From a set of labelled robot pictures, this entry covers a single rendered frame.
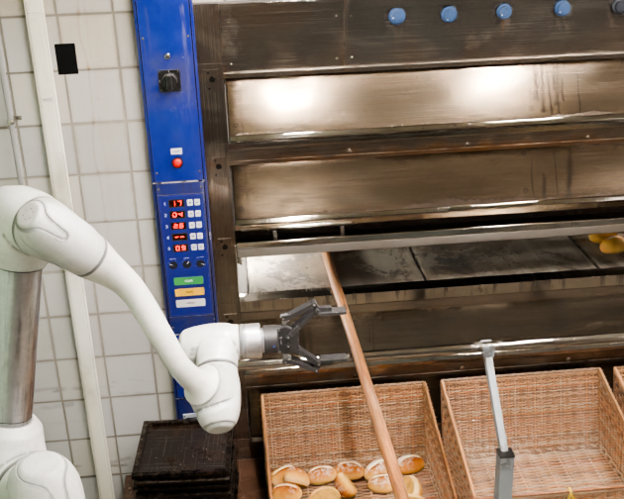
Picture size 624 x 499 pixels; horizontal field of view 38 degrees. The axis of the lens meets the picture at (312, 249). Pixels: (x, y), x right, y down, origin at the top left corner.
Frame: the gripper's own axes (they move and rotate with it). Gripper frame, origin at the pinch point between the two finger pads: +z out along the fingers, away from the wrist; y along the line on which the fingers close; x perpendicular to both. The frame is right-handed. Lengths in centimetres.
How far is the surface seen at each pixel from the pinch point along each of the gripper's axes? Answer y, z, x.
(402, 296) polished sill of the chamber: 18, 27, -55
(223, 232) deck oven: -8, -29, -56
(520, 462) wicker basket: 75, 64, -39
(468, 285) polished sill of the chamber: 16, 48, -55
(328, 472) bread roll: 71, -1, -37
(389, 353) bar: 17.3, 15.6, -17.7
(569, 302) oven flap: 26, 83, -57
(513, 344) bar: 17, 51, -18
